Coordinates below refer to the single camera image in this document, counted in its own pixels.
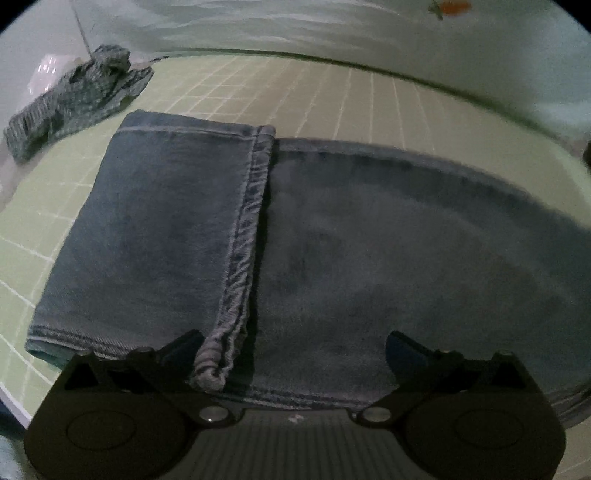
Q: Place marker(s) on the green grid cutting mat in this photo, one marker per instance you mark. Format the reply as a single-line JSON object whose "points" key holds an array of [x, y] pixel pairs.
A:
{"points": [[300, 98]]}

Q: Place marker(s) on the clear plastic bag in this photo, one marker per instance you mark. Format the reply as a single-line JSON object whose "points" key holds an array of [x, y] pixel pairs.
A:
{"points": [[46, 75]]}

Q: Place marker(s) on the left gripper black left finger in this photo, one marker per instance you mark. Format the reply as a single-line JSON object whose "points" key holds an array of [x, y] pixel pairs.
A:
{"points": [[164, 373]]}

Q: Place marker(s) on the blue denim jeans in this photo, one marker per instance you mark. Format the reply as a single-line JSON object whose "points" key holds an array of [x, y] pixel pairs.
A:
{"points": [[296, 258]]}

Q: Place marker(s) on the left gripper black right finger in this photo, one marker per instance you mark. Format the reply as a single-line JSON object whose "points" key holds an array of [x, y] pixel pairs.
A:
{"points": [[422, 376]]}

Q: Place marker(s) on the pale carrot print sheet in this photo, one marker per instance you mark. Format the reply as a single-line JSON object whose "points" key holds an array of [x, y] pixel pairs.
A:
{"points": [[530, 59]]}

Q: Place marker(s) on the blue checked shirt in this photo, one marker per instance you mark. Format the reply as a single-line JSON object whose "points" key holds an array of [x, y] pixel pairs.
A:
{"points": [[84, 96]]}

